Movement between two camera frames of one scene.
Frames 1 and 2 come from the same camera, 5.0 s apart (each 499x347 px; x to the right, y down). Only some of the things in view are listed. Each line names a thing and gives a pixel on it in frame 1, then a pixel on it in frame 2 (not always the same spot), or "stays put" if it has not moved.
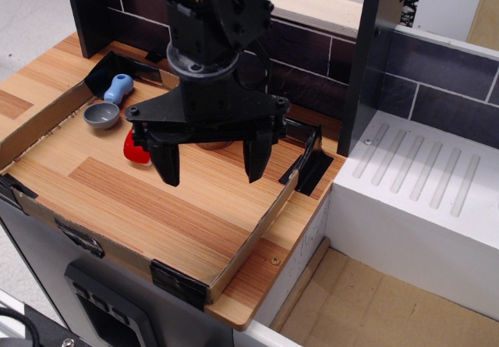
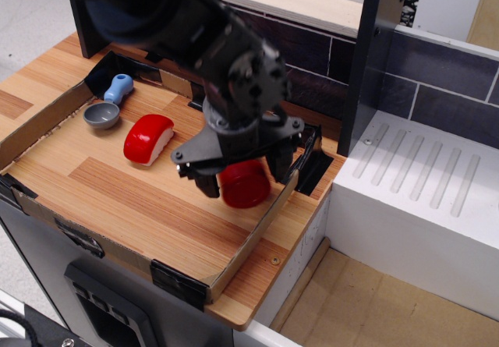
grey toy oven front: (97, 301) stays put
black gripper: (209, 110) to (243, 123)
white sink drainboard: (419, 202) stays put
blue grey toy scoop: (102, 115) stays put
